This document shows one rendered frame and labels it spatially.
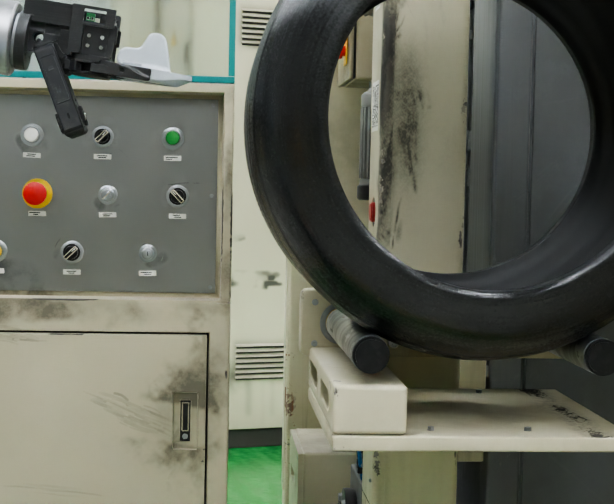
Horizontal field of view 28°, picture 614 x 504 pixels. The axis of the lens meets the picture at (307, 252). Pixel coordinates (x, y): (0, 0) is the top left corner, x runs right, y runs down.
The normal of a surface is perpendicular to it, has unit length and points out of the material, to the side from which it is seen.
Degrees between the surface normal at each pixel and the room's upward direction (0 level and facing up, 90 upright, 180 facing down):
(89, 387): 90
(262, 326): 90
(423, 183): 90
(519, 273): 81
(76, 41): 91
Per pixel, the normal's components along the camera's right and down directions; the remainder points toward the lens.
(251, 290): 0.36, 0.06
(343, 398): 0.07, 0.05
